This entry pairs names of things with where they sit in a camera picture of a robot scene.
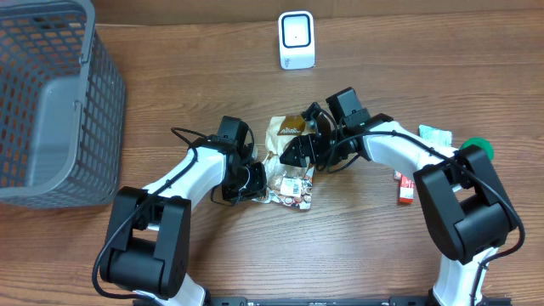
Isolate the green lid jar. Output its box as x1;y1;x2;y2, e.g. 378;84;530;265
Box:
461;137;495;161

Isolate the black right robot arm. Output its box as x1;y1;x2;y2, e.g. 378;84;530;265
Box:
280;88;525;305

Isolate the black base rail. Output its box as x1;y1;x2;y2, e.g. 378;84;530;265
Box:
131;296;513;306

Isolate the teal snack packet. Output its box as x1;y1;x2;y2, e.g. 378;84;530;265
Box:
418;125;453;147

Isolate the red white snack packet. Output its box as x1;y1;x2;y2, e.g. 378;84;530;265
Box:
253;115;315;211

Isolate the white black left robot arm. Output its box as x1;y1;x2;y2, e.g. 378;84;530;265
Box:
91;116;267;305

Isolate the grey plastic mesh basket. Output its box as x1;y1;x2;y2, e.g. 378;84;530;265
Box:
1;0;127;209

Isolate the red stick snack packet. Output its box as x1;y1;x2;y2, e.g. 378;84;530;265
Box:
399;175;416;204

